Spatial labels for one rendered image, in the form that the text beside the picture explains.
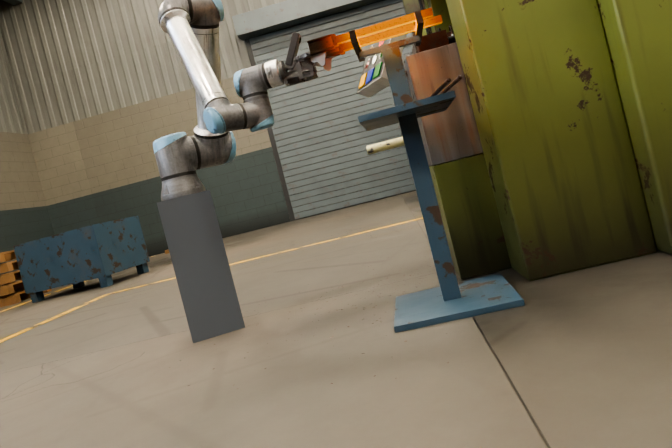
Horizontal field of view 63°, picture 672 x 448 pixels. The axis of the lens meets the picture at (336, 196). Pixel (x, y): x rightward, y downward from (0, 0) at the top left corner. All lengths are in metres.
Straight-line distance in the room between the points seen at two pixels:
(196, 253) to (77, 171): 9.89
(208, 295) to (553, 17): 1.68
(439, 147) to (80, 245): 5.29
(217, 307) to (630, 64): 1.77
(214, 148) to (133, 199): 9.22
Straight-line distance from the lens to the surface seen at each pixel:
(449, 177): 2.20
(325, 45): 1.81
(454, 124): 2.21
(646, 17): 2.06
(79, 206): 12.16
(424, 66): 2.23
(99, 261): 6.74
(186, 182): 2.38
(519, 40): 2.02
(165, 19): 2.20
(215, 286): 2.36
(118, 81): 11.85
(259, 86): 1.94
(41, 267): 7.32
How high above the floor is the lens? 0.49
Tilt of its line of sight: 1 degrees down
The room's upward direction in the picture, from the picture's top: 14 degrees counter-clockwise
